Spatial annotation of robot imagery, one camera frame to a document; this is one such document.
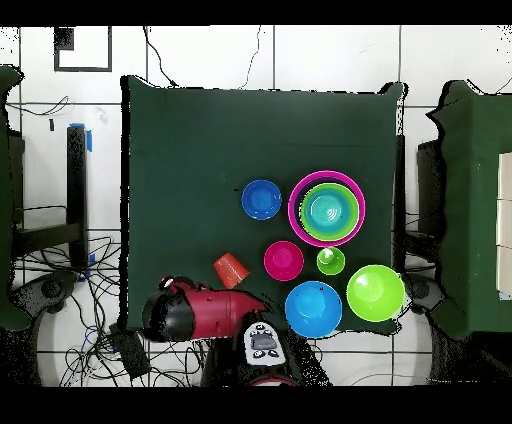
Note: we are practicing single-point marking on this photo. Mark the orange cup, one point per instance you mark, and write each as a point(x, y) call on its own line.
point(231, 270)

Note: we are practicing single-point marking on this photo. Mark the dark blue small bowl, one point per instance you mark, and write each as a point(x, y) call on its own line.
point(261, 199)

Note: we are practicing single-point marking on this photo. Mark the pink large bowl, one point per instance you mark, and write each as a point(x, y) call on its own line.
point(290, 208)

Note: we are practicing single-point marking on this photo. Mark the lime green small cup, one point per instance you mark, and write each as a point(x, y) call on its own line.
point(330, 260)

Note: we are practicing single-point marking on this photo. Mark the turquoise bowl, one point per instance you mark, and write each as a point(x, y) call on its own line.
point(328, 211)

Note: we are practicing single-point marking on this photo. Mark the lime green large bowl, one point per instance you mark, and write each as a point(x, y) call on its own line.
point(353, 216)
point(376, 293)

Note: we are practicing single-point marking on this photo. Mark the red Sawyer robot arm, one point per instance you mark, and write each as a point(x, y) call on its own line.
point(224, 316)

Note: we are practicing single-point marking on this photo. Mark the black floor box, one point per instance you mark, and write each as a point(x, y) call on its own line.
point(130, 352)

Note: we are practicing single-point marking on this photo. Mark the red small bowl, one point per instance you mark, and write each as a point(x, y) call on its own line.
point(283, 260)

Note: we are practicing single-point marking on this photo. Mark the blue large bowl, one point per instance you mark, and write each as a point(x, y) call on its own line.
point(313, 310)

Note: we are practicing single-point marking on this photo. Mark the black stand base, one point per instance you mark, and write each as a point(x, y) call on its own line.
point(52, 288)
point(420, 290)

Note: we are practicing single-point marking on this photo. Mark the dark green table cloth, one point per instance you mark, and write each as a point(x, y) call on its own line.
point(200, 140)

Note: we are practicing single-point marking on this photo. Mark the blue tape strip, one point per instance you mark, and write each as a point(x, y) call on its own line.
point(89, 140)

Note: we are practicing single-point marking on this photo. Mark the green cloth side table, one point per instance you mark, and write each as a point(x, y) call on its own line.
point(4, 180)
point(472, 200)

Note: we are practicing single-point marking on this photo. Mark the white boxes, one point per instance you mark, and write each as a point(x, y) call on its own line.
point(504, 224)

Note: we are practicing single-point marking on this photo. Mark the black post stand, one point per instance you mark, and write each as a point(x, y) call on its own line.
point(76, 192)

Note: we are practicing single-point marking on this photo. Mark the black square floor frame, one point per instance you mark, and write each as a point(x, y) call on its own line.
point(63, 38)

